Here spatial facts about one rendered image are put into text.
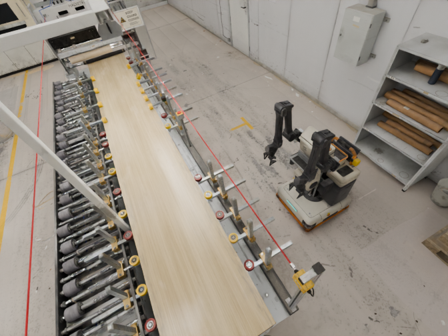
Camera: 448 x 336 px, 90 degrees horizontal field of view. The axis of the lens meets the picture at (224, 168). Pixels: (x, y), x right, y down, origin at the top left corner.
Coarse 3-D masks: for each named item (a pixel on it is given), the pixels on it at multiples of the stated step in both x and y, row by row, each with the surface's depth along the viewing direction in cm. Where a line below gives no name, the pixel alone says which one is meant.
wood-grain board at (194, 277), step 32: (96, 64) 441; (96, 96) 363; (128, 96) 351; (128, 128) 300; (160, 128) 292; (128, 160) 261; (160, 160) 255; (128, 192) 232; (160, 192) 227; (192, 192) 222; (160, 224) 204; (192, 224) 200; (160, 256) 186; (192, 256) 183; (224, 256) 180; (160, 288) 170; (192, 288) 168; (224, 288) 165; (256, 288) 163; (160, 320) 157; (192, 320) 155; (224, 320) 153; (256, 320) 151
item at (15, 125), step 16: (96, 0) 113; (80, 16) 99; (96, 16) 100; (112, 16) 103; (16, 32) 94; (32, 32) 95; (48, 32) 98; (64, 32) 100; (0, 48) 94; (0, 112) 108; (16, 128) 116; (32, 144) 124; (48, 160) 134; (64, 176) 146
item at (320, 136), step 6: (318, 132) 152; (324, 132) 153; (330, 132) 155; (318, 138) 151; (324, 138) 148; (330, 138) 152; (330, 144) 161; (324, 150) 164; (324, 156) 169; (318, 162) 182; (324, 162) 175; (324, 168) 178
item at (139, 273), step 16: (64, 96) 437; (96, 112) 368; (96, 128) 319; (80, 176) 280; (112, 192) 245; (128, 224) 247; (96, 240) 222; (80, 256) 214; (112, 272) 201; (128, 272) 187; (128, 288) 191; (96, 304) 186; (144, 304) 184; (64, 320) 176; (144, 320) 173
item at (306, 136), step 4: (308, 128) 191; (312, 128) 190; (304, 132) 193; (308, 132) 191; (312, 132) 188; (300, 136) 196; (304, 136) 193; (308, 136) 190; (304, 140) 192; (308, 140) 190; (308, 144) 189; (312, 144) 187
